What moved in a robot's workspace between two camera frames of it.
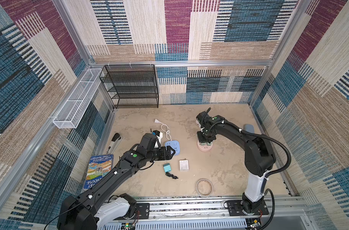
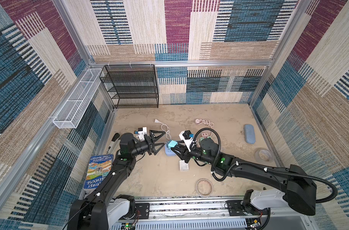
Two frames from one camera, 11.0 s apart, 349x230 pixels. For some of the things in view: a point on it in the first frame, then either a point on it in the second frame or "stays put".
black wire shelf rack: (131, 86) stays put
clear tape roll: (204, 187) stays put
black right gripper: (202, 140) -> (183, 154)
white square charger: (183, 165) stays put
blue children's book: (98, 166) stays put
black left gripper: (168, 155) -> (149, 145)
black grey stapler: (115, 141) stays put
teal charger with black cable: (167, 168) -> (171, 143)
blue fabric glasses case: (249, 127) stays put
